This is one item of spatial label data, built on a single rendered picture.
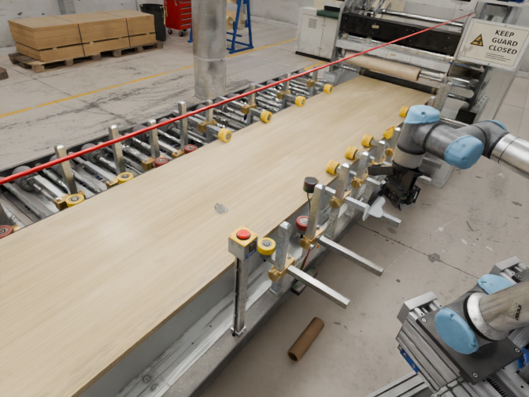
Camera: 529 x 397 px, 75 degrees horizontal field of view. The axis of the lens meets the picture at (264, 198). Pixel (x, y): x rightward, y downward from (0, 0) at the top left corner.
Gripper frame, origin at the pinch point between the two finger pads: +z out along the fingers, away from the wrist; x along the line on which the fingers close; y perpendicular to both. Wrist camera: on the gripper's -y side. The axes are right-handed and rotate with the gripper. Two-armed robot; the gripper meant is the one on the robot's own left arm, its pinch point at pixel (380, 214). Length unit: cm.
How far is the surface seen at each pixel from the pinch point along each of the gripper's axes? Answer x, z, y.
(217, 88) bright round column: 95, 112, -430
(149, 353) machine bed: -73, 64, -21
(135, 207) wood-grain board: -66, 42, -84
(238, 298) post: -41, 39, -14
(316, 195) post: 4.4, 19.9, -38.2
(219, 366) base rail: -51, 63, -5
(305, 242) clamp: 2, 45, -36
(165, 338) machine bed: -67, 63, -24
